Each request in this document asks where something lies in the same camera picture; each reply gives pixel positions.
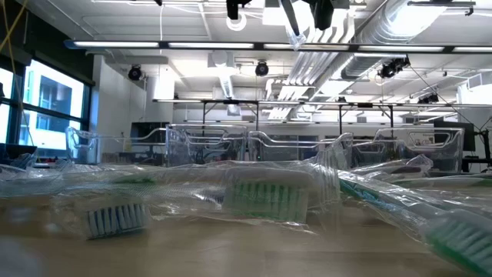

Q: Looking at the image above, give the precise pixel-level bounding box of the large glass window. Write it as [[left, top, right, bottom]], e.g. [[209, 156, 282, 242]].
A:
[[0, 57, 93, 155]]

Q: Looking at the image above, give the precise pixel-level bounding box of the clear plastic bin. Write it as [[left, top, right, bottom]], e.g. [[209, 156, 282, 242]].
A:
[[248, 130, 354, 170], [65, 125, 172, 166], [351, 126, 465, 174], [165, 122, 249, 167]]

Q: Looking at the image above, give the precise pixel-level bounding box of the purple wrapped toothbrush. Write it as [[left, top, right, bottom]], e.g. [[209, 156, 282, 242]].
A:
[[347, 153, 434, 182]]

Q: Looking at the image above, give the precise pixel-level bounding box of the white cable loop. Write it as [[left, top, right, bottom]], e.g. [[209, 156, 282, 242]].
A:
[[225, 11, 248, 32]]

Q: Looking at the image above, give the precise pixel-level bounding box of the black metal rig frame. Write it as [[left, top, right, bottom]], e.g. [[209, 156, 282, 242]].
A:
[[152, 98, 492, 135]]

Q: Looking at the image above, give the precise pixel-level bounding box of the black monitor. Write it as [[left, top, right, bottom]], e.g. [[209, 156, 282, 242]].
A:
[[433, 121, 477, 153], [129, 122, 171, 146]]

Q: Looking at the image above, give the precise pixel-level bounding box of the long ceiling light bar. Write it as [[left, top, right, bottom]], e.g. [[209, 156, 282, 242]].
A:
[[63, 39, 492, 55]]

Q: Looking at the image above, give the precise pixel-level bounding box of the blue toothbrush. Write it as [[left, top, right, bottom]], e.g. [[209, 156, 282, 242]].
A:
[[284, 25, 308, 52], [53, 192, 155, 242]]

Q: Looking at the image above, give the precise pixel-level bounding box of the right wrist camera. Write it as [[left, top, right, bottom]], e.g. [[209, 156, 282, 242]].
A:
[[225, 0, 253, 21]]

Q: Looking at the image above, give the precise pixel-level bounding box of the black ceiling spotlight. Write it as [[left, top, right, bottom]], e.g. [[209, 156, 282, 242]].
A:
[[254, 60, 270, 78], [377, 56, 411, 80], [128, 64, 144, 82], [417, 93, 440, 105]]

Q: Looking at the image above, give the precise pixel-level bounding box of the yellow hanging cable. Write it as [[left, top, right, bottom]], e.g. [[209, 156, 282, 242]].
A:
[[0, 0, 30, 147]]

